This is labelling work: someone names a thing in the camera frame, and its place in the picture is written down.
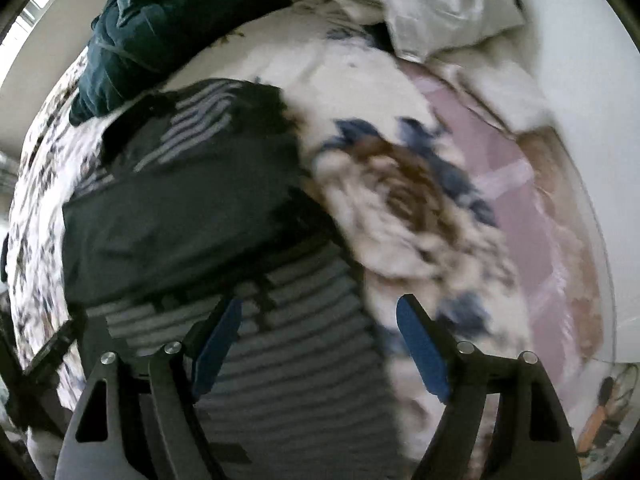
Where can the white crumpled cloth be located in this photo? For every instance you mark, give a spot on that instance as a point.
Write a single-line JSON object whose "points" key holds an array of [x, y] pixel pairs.
{"points": [[425, 5]]}

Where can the pink bed sheet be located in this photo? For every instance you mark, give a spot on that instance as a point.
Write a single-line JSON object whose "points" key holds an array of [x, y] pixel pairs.
{"points": [[505, 200]]}

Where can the dark teal cloth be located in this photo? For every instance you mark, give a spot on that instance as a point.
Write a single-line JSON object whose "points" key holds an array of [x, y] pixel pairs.
{"points": [[165, 20]]}

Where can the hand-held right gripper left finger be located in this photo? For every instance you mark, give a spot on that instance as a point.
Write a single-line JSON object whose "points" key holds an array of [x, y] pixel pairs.
{"points": [[220, 342]]}

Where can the dark striped garment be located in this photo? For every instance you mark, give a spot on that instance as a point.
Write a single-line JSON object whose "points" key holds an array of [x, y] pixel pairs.
{"points": [[200, 210]]}

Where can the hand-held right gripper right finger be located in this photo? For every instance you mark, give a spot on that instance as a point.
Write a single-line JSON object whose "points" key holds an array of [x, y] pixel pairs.
{"points": [[419, 340]]}

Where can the floral printed blanket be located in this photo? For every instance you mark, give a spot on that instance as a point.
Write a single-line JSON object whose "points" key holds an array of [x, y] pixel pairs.
{"points": [[390, 200]]}

